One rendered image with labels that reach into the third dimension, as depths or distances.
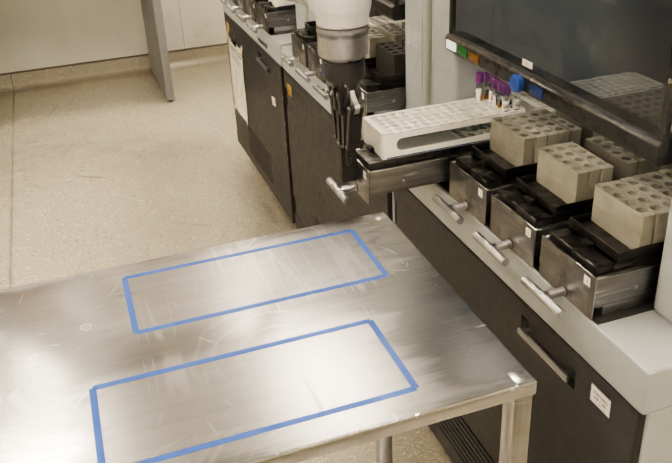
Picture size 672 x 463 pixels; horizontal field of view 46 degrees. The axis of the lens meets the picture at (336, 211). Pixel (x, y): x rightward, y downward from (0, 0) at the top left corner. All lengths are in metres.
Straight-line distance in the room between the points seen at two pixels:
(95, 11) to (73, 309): 3.87
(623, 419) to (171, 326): 0.62
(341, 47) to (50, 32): 3.65
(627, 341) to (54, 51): 4.18
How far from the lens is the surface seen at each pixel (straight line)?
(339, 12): 1.35
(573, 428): 1.32
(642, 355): 1.15
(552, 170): 1.33
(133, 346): 1.03
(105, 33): 4.93
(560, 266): 1.22
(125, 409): 0.93
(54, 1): 4.88
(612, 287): 1.18
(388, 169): 1.45
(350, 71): 1.39
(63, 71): 4.97
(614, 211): 1.22
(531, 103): 1.60
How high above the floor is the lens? 1.41
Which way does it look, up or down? 27 degrees down
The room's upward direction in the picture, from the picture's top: 3 degrees counter-clockwise
